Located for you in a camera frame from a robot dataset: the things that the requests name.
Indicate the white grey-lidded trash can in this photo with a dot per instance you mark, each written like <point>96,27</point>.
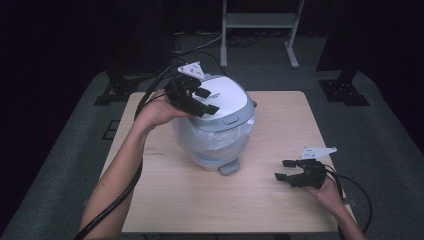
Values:
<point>223,110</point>

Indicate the translucent plastic bin liner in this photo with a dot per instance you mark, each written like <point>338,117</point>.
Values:
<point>213,141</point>

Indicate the black stand base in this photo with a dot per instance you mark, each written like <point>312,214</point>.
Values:
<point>116,91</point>
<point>343,90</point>

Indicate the person's left hand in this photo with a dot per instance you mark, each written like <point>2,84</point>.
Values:
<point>160,111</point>

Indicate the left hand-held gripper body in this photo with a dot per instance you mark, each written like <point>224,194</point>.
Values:
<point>181,96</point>

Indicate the dark floor outlet plate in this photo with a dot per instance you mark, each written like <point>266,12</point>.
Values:
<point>111,130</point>

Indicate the person's right hand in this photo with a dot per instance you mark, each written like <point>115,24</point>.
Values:
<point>325,195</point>

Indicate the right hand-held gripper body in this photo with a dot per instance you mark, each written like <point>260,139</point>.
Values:
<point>310,175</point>

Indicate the white metal stand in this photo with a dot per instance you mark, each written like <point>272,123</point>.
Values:
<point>258,20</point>

